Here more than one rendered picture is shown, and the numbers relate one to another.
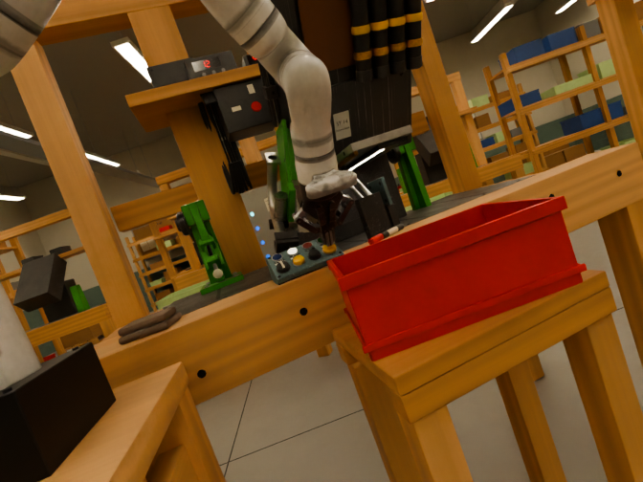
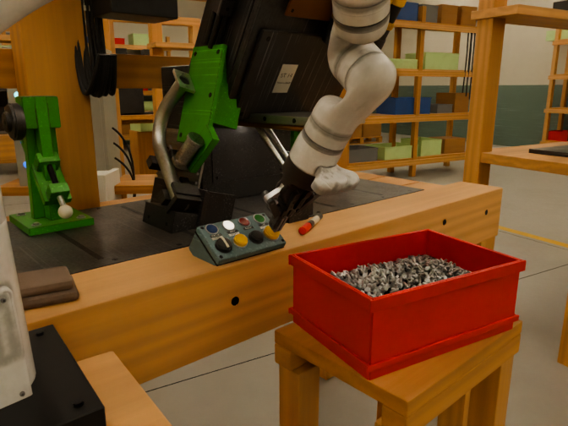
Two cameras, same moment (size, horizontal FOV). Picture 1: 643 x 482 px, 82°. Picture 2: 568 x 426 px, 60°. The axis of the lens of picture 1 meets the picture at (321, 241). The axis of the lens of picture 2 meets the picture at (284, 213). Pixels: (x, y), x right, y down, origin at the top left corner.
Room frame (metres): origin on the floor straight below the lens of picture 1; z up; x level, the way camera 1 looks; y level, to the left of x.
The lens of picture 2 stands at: (0.00, 0.37, 1.19)
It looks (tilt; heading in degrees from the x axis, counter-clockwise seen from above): 14 degrees down; 332
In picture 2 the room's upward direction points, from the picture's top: straight up
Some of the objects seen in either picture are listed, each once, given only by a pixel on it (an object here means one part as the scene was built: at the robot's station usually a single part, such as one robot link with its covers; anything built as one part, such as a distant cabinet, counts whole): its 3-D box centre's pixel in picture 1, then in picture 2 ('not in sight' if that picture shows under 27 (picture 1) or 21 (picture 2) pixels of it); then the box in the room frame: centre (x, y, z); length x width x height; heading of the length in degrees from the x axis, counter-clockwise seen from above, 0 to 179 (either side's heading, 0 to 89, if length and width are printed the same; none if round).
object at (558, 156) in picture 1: (551, 156); (350, 125); (9.20, -6.15, 0.37); 1.20 x 0.81 x 0.74; 95
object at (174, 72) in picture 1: (174, 76); not in sight; (1.26, 0.27, 1.60); 0.15 x 0.07 x 0.07; 104
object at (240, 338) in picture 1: (391, 270); (306, 263); (0.85, -0.13, 0.83); 1.50 x 0.14 x 0.15; 104
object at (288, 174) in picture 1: (294, 160); (213, 95); (1.04, -0.01, 1.17); 0.13 x 0.12 x 0.20; 104
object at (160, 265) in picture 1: (193, 255); not in sight; (10.38, 3.52, 1.11); 3.01 x 0.54 x 2.23; 93
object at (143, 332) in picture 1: (150, 324); (36, 287); (0.73, 0.38, 0.91); 0.10 x 0.08 x 0.03; 91
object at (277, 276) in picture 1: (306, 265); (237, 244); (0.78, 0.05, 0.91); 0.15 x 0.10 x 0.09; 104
